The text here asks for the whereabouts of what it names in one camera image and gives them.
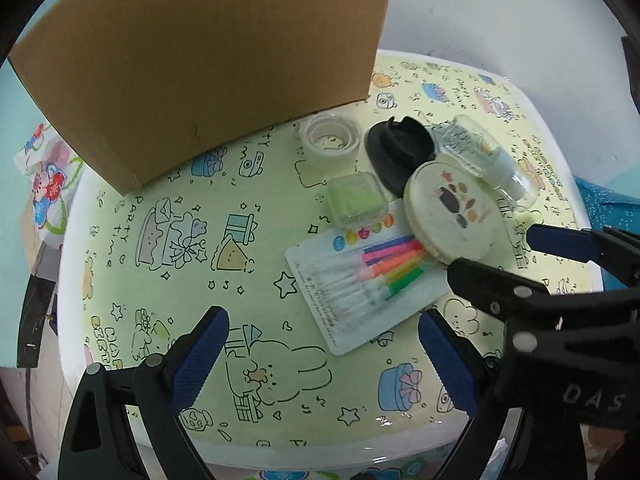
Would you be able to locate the round cream compact case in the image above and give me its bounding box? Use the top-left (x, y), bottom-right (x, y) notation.
top-left (402, 157), bottom-right (506, 266)

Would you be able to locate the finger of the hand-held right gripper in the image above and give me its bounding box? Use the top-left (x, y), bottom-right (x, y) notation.
top-left (447, 258), bottom-right (557, 322)
top-left (527, 224), bottom-right (640, 286)

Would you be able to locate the black round lid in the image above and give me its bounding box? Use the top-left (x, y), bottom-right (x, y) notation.
top-left (365, 116), bottom-right (437, 198)

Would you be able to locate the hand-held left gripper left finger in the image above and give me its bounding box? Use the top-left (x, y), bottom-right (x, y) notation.
top-left (57, 306), bottom-right (231, 480)

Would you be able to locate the floral printed cloth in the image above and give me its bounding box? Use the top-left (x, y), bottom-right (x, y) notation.
top-left (14, 122), bottom-right (86, 241)

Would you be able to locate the blue dotted cloth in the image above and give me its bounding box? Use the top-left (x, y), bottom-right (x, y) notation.
top-left (572, 175), bottom-right (640, 281)

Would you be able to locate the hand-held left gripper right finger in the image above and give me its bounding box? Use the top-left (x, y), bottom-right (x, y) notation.
top-left (419, 309), bottom-right (586, 480)

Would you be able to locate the brown cardboard box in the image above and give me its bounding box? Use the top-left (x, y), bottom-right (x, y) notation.
top-left (10, 0), bottom-right (398, 196)

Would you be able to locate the printed yellow tablecloth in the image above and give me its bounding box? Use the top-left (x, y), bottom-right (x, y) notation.
top-left (60, 50), bottom-right (608, 480)

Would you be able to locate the colourful marker pack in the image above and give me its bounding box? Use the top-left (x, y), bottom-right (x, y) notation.
top-left (284, 199), bottom-right (451, 357)

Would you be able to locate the clear spray bottle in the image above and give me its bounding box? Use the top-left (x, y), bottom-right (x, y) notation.
top-left (436, 114), bottom-right (543, 211)

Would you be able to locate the clear tape roll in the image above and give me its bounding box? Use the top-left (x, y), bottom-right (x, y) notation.
top-left (299, 114), bottom-right (362, 168)

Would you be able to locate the small green square box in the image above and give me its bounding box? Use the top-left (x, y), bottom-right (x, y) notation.
top-left (325, 172), bottom-right (391, 228)

